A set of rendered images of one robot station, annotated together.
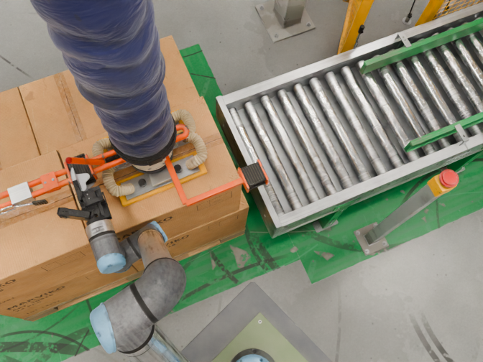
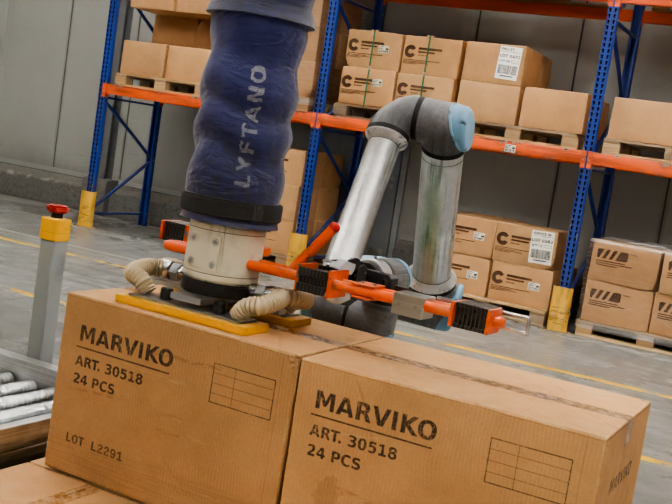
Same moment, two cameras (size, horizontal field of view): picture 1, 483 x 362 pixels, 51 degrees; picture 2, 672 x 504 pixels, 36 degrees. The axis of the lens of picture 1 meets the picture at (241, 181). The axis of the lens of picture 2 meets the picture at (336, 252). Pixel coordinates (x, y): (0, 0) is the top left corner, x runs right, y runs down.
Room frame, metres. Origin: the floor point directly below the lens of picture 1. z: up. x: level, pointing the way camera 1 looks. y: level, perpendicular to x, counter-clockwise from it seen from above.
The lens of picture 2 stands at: (1.70, 2.40, 1.37)
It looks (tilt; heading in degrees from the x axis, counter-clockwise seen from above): 6 degrees down; 237
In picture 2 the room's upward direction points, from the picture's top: 9 degrees clockwise
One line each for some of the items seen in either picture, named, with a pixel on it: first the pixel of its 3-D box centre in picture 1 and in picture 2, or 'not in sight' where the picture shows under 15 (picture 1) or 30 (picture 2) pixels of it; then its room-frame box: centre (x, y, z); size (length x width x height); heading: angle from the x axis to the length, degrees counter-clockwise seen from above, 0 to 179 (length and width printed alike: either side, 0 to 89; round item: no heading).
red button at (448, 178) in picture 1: (448, 179); (57, 211); (0.72, -0.76, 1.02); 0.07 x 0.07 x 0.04
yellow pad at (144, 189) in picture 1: (160, 177); (239, 300); (0.60, 0.30, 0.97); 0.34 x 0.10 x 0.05; 121
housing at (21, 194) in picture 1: (21, 194); (413, 304); (0.44, 0.75, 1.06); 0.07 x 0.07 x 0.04; 31
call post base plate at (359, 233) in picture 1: (371, 238); not in sight; (0.72, -0.76, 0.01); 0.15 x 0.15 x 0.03; 30
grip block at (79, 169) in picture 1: (80, 170); (321, 280); (0.55, 0.57, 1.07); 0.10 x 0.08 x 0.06; 31
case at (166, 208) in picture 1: (156, 182); (216, 400); (0.65, 0.35, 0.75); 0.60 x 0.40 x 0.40; 121
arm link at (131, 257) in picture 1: (118, 257); (372, 321); (0.29, 0.40, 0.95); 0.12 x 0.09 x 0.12; 131
